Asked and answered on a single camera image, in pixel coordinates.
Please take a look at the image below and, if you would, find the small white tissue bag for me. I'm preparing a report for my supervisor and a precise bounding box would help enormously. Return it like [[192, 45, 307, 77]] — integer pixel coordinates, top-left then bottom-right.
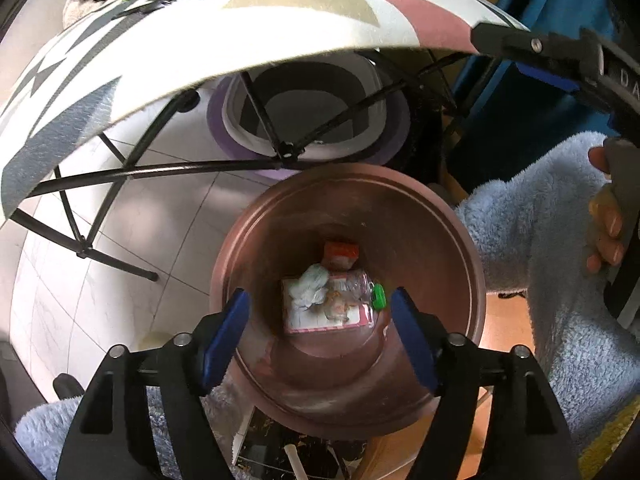
[[288, 263, 330, 310]]

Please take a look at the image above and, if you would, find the brown round trash bin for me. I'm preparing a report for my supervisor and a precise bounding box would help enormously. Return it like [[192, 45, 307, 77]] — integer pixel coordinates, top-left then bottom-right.
[[210, 164, 485, 439]]

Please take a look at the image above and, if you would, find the person's right hand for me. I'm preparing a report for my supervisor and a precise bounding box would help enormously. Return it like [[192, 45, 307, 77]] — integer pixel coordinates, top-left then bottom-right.
[[586, 146, 626, 274]]

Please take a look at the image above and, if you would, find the blue curtain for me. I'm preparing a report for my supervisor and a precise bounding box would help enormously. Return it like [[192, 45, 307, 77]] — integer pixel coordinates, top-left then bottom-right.
[[446, 0, 639, 191]]

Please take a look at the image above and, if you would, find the white purple round stool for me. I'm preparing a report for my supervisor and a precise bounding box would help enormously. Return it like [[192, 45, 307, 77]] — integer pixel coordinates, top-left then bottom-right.
[[207, 52, 410, 165]]

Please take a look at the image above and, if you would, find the geometric patterned folding table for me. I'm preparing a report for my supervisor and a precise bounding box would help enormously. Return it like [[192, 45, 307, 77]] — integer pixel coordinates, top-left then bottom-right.
[[0, 0, 532, 283]]

